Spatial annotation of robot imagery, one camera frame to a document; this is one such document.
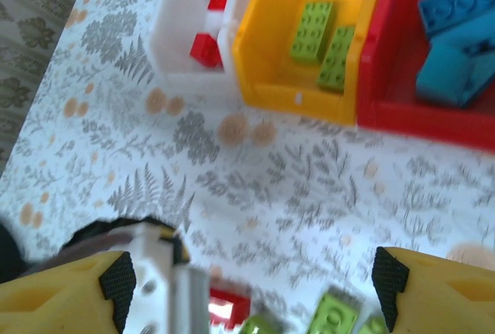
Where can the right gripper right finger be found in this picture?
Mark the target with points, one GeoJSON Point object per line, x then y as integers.
{"type": "Point", "coordinates": [444, 299]}

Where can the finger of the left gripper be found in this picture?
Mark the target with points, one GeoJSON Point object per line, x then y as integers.
{"type": "Point", "coordinates": [179, 251]}

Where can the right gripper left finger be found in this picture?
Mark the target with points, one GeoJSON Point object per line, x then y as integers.
{"type": "Point", "coordinates": [46, 299]}

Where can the small green lego brick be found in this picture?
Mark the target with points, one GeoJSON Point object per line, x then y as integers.
{"type": "Point", "coordinates": [373, 326]}
{"type": "Point", "coordinates": [259, 326]}

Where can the red square frame lego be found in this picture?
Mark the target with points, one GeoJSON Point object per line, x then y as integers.
{"type": "Point", "coordinates": [239, 303]}

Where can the long green lego brick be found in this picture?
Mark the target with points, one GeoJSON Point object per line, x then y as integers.
{"type": "Point", "coordinates": [336, 311]}
{"type": "Point", "coordinates": [336, 59]}
{"type": "Point", "coordinates": [313, 32]}

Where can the small red lego brick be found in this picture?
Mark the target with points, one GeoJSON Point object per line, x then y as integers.
{"type": "Point", "coordinates": [207, 50]}

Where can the long blue lego brick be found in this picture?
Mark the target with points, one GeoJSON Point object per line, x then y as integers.
{"type": "Point", "coordinates": [444, 79]}
{"type": "Point", "coordinates": [456, 5]}

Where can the floral patterned table covering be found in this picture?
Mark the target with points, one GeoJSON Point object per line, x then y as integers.
{"type": "Point", "coordinates": [270, 195]}

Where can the white plastic bin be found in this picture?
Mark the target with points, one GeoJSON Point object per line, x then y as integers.
{"type": "Point", "coordinates": [181, 21]}

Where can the red plastic bin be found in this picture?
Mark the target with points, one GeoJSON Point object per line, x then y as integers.
{"type": "Point", "coordinates": [402, 59]}

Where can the yellow plastic bin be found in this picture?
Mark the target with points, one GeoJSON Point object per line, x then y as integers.
{"type": "Point", "coordinates": [270, 21]}

